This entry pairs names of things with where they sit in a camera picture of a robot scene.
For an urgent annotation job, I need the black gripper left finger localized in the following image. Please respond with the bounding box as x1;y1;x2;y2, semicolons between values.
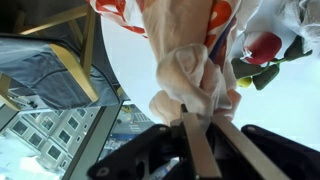
87;103;223;180

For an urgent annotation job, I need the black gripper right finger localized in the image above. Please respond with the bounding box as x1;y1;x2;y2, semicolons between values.
211;114;320;180

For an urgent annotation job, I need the pinkish white cloth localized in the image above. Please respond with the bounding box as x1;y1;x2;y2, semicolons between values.
141;0;243;127

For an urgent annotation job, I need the cream white towel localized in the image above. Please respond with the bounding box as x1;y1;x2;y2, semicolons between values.
274;0;320;47

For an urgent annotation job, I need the dark window mullion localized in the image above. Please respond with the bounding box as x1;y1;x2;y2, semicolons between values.
61;102;125;180

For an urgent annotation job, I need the white red plastic bag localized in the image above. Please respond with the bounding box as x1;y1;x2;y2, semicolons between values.
87;0;265;69

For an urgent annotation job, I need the wooden chair grey cushion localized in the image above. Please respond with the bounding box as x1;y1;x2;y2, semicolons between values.
0;2;132;113

